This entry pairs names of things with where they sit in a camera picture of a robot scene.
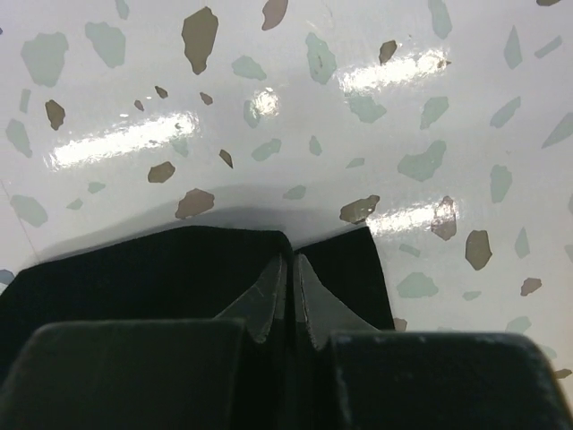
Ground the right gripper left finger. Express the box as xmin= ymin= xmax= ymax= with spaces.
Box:
xmin=1 ymin=256 xmax=287 ymax=429

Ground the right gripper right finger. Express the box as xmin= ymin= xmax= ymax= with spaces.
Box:
xmin=293 ymin=255 xmax=572 ymax=429

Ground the black t shirt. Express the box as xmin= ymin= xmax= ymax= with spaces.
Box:
xmin=1 ymin=227 xmax=394 ymax=373

